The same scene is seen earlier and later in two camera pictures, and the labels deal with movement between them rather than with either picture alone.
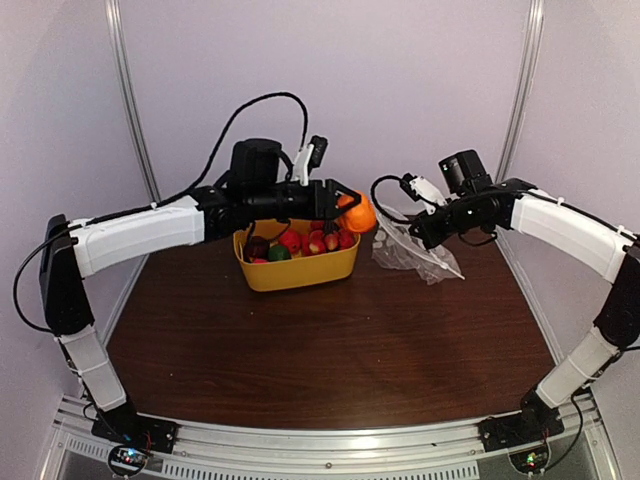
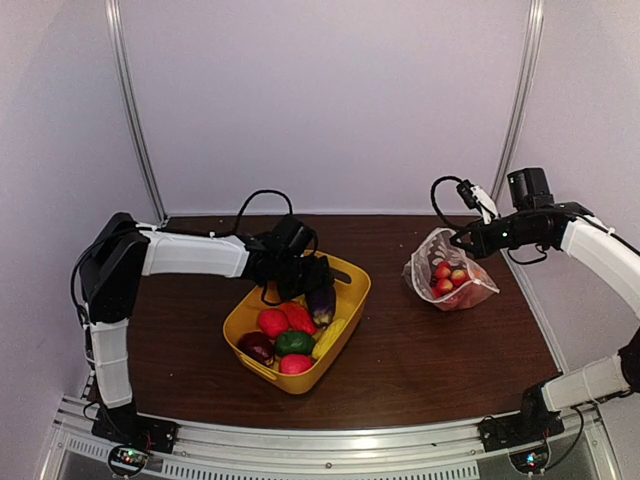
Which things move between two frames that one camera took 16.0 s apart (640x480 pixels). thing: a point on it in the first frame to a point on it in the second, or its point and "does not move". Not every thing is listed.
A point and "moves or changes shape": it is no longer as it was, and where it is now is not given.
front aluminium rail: [422, 452] does not move
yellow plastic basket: [298, 271] moves or changes shape
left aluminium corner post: [113, 9] does not move
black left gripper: [327, 208] to [288, 293]
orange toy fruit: [361, 217] to [460, 277]
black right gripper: [431, 235] to [483, 246]
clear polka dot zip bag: [395, 246] to [440, 271]
